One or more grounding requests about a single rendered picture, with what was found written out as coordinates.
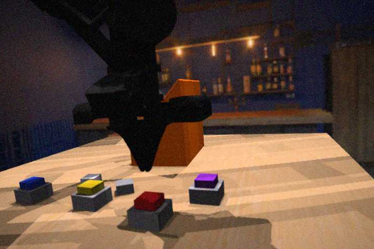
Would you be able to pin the purple button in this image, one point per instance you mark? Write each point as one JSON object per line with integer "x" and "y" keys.
{"x": 207, "y": 189}

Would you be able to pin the red button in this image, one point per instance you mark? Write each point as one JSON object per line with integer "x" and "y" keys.
{"x": 150, "y": 212}

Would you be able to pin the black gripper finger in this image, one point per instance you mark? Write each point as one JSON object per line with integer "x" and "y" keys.
{"x": 133, "y": 140}
{"x": 151, "y": 135}

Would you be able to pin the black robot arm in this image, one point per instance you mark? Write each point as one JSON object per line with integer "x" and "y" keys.
{"x": 136, "y": 27}

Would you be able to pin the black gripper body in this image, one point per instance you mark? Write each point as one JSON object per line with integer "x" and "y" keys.
{"x": 192, "y": 108}

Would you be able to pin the blue button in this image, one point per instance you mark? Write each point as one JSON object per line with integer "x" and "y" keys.
{"x": 33, "y": 190}

